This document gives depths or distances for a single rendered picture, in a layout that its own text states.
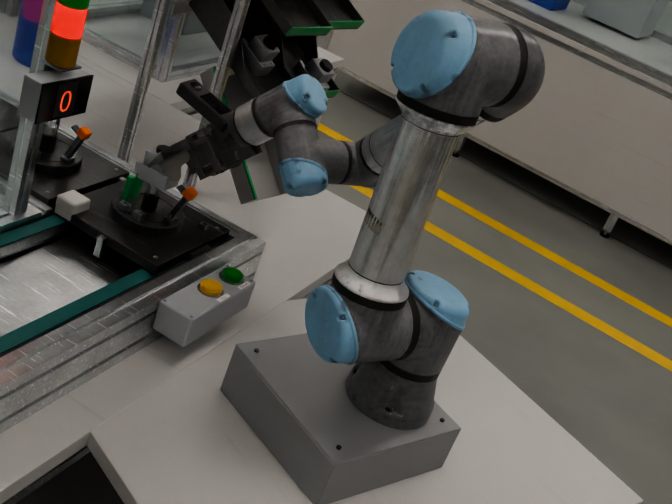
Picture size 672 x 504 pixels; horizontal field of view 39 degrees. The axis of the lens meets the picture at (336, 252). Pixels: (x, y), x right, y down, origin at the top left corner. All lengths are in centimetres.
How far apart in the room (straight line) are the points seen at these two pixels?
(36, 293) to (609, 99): 418
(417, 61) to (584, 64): 421
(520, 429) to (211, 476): 66
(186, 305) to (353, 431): 37
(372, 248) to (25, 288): 62
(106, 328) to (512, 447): 77
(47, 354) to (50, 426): 11
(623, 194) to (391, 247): 420
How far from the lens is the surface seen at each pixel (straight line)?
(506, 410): 193
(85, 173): 197
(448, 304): 148
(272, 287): 199
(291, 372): 159
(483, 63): 128
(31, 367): 144
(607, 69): 545
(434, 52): 126
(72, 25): 162
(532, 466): 182
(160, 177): 179
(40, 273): 173
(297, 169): 156
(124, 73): 284
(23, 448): 146
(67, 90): 166
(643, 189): 548
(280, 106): 161
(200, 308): 166
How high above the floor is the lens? 184
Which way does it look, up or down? 26 degrees down
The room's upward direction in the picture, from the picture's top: 21 degrees clockwise
